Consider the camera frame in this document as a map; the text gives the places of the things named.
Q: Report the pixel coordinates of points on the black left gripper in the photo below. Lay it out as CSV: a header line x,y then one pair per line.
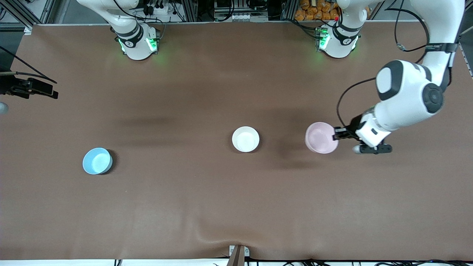
x,y
354,127

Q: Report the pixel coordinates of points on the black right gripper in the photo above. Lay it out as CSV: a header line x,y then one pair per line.
x,y
11,87

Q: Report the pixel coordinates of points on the pink plastic bowl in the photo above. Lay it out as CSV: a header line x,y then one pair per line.
x,y
319,137

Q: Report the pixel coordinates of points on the light blue plastic bowl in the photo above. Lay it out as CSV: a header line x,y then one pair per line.
x,y
97,161

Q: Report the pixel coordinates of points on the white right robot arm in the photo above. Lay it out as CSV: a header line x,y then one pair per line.
x,y
136,48

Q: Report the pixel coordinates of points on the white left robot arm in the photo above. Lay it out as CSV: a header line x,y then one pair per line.
x,y
406,92

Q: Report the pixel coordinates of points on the white plastic bowl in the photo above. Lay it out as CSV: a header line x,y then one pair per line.
x,y
245,139

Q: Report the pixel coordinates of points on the orange snack bag pile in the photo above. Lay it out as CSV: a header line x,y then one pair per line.
x,y
314,13

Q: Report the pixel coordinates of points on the brown table cover mat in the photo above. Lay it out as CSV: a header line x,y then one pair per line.
x,y
236,203

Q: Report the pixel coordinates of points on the white power strip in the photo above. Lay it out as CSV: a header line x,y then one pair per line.
x,y
162,10

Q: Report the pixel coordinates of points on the grey electronics box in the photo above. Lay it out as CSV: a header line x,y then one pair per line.
x,y
234,14

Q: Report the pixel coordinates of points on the aluminium frame strut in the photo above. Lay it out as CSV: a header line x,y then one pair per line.
x,y
23,16

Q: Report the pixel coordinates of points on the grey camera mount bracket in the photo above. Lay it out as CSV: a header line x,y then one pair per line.
x,y
236,258

